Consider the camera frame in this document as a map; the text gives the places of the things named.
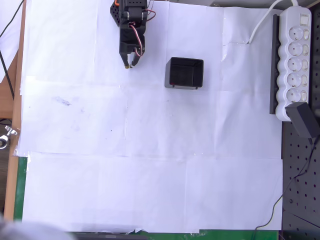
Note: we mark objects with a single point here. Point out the black square bin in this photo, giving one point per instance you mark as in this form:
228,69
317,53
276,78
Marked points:
183,73

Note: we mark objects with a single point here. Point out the white paper table cover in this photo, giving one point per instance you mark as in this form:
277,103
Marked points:
150,187

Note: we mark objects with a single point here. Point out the metal clamp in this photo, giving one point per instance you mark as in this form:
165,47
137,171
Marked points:
10,131

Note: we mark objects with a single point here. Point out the dark grey shelf bar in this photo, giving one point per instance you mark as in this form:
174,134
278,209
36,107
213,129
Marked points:
274,62

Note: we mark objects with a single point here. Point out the white power strip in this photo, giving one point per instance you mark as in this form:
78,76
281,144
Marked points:
295,62

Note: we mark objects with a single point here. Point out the green cutting mat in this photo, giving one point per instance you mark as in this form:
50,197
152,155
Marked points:
20,187

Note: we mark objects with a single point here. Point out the black power adapter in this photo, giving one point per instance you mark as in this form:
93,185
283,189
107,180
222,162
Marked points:
302,120

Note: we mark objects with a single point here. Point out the dark grey flat device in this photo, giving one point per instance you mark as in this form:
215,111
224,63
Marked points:
107,237

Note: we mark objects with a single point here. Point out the blurred grey object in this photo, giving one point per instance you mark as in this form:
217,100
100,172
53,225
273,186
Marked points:
25,231

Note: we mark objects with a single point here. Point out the black pegboard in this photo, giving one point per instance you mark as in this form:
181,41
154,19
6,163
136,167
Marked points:
302,200

